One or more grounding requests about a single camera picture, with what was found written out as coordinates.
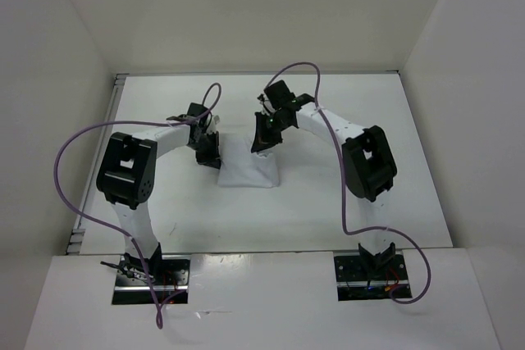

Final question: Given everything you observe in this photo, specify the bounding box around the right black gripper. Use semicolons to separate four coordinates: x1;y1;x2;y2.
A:
252;110;291;152

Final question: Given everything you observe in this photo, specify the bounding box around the white skirt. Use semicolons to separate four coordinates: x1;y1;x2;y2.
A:
217;134;280;189

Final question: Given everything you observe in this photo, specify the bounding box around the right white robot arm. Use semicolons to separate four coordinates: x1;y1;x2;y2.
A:
251;80;397;236

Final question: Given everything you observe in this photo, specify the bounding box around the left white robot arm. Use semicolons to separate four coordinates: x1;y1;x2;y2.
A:
96;102;221;284

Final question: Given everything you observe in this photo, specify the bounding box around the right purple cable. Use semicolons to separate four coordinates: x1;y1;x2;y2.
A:
264;62;433;305

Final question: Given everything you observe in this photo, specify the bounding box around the purple cable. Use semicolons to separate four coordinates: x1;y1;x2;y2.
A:
264;62;433;305
54;83;222;330

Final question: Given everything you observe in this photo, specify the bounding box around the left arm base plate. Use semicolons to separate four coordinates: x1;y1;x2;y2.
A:
107;255;190;306

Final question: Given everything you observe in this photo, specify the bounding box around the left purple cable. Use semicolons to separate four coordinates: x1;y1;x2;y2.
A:
54;83;222;330

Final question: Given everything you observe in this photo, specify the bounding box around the aluminium table edge rail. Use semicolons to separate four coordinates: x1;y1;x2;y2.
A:
65;74;128;256

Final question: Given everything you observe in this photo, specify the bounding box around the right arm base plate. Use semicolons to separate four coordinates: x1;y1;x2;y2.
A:
333;253;413;302

